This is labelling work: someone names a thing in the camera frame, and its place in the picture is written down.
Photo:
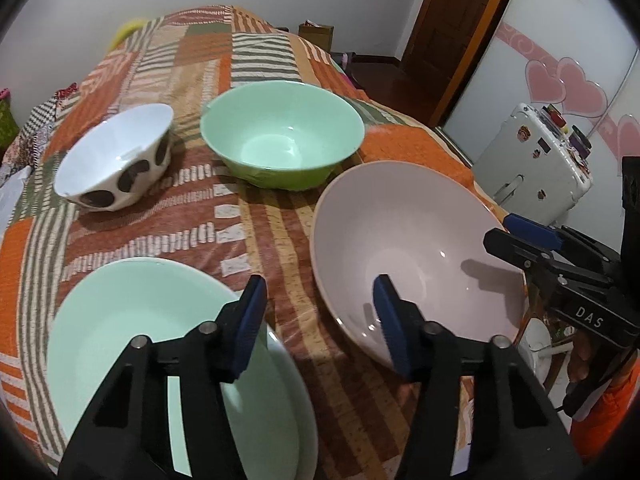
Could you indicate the brown wooden door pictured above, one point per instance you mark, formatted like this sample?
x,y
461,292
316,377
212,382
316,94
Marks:
x,y
450,20

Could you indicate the striped patchwork bedspread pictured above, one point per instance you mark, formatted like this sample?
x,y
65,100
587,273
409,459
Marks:
x,y
280,230

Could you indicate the pink bowl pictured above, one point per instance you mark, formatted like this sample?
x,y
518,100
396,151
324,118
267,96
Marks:
x,y
400,220

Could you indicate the green plate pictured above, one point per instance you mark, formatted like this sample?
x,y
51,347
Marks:
x,y
125,320

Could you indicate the white plastic stand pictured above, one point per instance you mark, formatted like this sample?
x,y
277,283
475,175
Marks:
x,y
535,347

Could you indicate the patterned cloth pile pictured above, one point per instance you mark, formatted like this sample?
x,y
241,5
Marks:
x,y
40,115

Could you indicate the grey cloth pile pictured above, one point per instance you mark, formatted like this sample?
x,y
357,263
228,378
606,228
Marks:
x,y
346,67

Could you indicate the white suitcase with stickers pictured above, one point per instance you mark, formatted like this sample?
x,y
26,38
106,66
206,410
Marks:
x,y
520,160

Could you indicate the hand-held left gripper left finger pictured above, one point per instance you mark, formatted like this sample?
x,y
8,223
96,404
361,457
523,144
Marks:
x,y
250,330

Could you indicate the light blue cloth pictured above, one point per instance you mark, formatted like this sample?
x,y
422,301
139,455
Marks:
x,y
12,197

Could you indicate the white bowl with dark spots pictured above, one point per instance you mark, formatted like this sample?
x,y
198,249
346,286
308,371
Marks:
x,y
115,150

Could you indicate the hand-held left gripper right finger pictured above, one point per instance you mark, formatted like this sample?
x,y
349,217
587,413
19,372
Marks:
x,y
395,335

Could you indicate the person's right hand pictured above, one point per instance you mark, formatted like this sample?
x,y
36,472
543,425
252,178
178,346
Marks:
x,y
580,357

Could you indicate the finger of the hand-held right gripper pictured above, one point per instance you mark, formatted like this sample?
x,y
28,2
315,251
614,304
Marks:
x,y
530,227
520,252

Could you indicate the brown paper bag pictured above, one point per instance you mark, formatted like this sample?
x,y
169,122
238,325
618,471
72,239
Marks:
x,y
317,37

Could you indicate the white wardrobe door pink hearts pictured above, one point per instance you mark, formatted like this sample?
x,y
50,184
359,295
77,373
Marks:
x,y
550,20

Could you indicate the green bowl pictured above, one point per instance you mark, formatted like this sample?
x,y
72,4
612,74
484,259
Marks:
x,y
280,130

